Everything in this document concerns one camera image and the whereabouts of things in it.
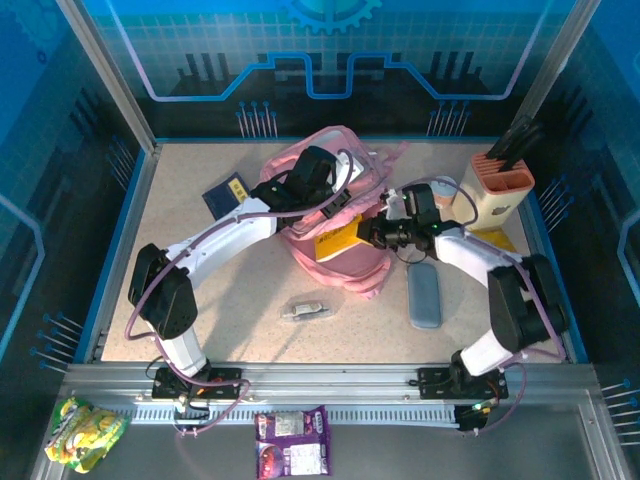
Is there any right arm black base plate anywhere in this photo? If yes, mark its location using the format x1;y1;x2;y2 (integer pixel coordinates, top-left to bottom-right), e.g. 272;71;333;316
417;366;510;400

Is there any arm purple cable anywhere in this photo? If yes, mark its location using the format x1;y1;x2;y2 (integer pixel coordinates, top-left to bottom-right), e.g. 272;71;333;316
432;175;571;436
124;147;356;441

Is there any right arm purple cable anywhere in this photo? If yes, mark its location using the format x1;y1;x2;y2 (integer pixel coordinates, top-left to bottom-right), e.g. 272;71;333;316
432;175;571;436

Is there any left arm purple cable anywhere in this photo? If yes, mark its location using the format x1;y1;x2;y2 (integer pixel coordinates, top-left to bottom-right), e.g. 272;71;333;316
124;147;356;441

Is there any slotted grey cable duct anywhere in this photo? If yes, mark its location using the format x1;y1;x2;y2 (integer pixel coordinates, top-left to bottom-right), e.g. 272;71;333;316
107;403;461;426

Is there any beige holder with orange top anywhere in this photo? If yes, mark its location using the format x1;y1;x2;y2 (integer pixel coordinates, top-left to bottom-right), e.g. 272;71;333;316
458;152;535;231

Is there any yellow snack packet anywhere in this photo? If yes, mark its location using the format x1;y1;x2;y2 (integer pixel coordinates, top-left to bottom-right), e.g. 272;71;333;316
469;227;519;254

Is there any green yellow snack bag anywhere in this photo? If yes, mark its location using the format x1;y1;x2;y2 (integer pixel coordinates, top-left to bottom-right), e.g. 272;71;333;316
43;397;131;475

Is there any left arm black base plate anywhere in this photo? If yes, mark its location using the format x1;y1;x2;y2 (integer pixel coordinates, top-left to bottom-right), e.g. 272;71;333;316
151;367;244;401

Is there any purple snack bag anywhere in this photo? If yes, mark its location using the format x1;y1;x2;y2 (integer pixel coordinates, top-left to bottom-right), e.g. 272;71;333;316
253;404;333;477

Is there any dark blue notebook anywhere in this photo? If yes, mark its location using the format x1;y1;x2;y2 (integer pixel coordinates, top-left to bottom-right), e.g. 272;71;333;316
201;172;251;221

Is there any yellow book with blue lettering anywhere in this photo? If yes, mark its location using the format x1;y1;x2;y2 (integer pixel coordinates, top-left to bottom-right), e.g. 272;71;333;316
313;213;364;264

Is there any pink student backpack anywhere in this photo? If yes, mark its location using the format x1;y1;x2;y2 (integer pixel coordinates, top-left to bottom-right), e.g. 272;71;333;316
259;124;411;301

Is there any aluminium rail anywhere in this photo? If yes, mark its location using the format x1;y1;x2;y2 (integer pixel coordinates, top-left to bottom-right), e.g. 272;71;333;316
63;363;599;401

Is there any black utensil handle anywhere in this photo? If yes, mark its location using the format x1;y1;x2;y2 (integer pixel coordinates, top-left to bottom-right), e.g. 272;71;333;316
485;115;532;159
502;122;545;172

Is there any grey pencil case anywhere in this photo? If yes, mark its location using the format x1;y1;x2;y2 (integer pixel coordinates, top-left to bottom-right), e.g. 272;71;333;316
406;263;444;330

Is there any clear plastic bag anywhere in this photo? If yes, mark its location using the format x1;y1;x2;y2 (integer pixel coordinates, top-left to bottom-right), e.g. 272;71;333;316
278;289;346;327

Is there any aluminium frame post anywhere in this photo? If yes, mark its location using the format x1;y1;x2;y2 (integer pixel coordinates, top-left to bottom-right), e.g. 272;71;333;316
509;0;594;136
54;0;160;154

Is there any black junction box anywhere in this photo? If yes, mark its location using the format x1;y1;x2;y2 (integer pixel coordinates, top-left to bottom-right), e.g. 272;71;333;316
455;402;494;434

